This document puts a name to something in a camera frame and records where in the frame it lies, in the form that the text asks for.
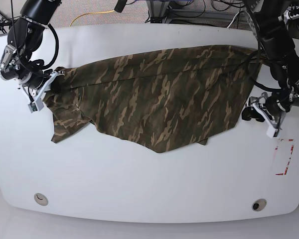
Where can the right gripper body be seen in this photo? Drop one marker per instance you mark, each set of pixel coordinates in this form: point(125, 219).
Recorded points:
point(34, 85)

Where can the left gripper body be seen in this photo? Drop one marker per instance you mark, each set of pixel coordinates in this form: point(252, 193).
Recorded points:
point(275, 107)

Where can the camouflage T-shirt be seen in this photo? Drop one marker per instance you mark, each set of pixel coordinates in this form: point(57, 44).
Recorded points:
point(162, 100)

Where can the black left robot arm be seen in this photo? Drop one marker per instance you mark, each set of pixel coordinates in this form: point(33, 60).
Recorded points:
point(266, 19)

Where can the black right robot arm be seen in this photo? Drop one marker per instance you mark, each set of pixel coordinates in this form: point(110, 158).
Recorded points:
point(25, 36)

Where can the red tape rectangle marking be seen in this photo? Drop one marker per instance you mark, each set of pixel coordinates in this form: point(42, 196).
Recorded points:
point(282, 156)

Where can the black tripod legs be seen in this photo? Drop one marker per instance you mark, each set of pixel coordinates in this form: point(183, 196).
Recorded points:
point(0, 20)

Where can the white power strip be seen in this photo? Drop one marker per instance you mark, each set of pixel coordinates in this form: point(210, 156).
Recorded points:
point(293, 12)

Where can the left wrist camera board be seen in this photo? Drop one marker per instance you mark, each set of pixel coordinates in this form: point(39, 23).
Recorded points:
point(272, 132)

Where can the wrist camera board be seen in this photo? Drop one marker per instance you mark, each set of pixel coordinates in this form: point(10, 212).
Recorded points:
point(36, 106)
point(272, 132)

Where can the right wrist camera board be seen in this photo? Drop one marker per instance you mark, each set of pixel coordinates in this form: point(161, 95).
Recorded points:
point(36, 106)

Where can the right table cable grommet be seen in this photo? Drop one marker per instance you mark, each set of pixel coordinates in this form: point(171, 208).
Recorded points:
point(259, 205)

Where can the table cable grommet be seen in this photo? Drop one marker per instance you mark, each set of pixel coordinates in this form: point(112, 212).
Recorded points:
point(259, 205)
point(40, 199)

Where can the left table cable grommet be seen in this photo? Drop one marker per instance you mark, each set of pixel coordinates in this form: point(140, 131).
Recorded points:
point(40, 199)

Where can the aluminium frame stand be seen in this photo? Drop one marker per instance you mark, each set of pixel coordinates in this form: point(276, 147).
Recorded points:
point(165, 11)

